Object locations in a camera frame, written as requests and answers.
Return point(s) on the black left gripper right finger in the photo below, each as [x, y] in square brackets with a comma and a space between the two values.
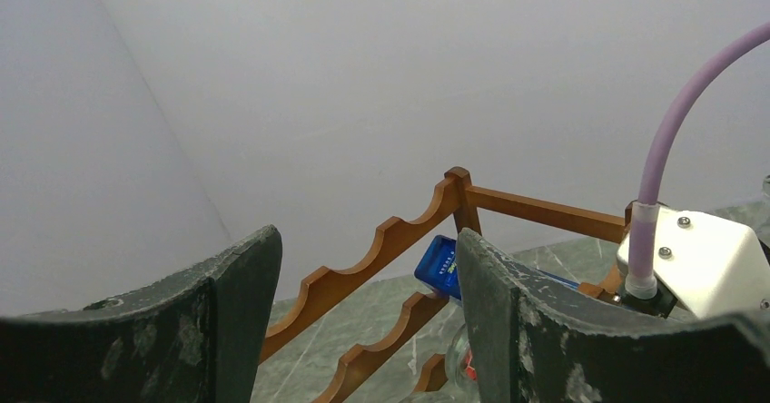
[535, 340]

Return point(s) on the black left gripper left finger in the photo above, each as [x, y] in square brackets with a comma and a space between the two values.
[193, 336]

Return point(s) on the blue glass bottle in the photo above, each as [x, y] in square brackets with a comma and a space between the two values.
[438, 268]

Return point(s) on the clear bottle silver cap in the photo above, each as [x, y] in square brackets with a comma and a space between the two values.
[459, 367]

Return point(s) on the brown wooden wine rack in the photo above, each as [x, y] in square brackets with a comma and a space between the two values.
[333, 224]

